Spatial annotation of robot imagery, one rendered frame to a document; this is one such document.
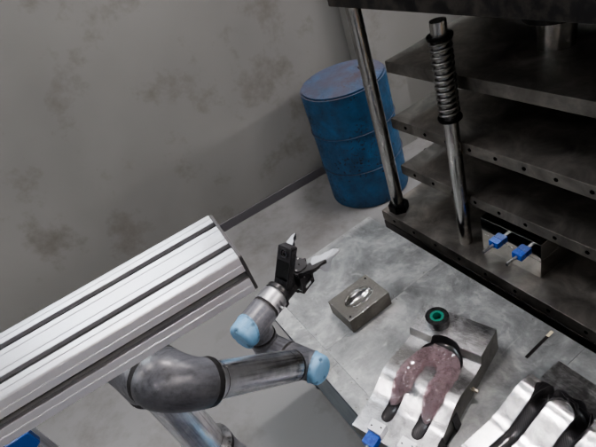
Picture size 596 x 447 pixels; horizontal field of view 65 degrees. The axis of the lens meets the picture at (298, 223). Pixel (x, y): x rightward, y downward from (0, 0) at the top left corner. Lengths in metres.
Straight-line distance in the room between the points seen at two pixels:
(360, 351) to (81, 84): 2.58
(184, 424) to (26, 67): 2.82
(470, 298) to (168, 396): 1.33
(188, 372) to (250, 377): 0.15
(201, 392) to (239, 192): 3.26
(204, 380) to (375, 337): 1.08
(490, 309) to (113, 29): 2.83
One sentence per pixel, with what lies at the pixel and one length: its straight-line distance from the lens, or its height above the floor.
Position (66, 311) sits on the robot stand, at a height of 2.02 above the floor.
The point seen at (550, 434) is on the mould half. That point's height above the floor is 0.91.
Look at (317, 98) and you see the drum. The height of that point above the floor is 0.97.
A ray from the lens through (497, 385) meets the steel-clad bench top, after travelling 1.73.
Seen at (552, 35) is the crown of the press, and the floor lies 1.60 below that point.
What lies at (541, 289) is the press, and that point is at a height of 0.79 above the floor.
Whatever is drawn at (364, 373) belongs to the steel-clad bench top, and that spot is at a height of 0.80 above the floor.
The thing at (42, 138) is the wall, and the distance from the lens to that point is 3.65.
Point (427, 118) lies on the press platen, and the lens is 2.08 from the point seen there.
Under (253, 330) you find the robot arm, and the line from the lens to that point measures 1.16.
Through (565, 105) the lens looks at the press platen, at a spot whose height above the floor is 1.51.
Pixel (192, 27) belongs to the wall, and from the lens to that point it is 3.64.
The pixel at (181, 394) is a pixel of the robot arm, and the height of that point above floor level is 1.63.
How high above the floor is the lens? 2.28
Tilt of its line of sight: 36 degrees down
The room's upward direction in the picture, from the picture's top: 22 degrees counter-clockwise
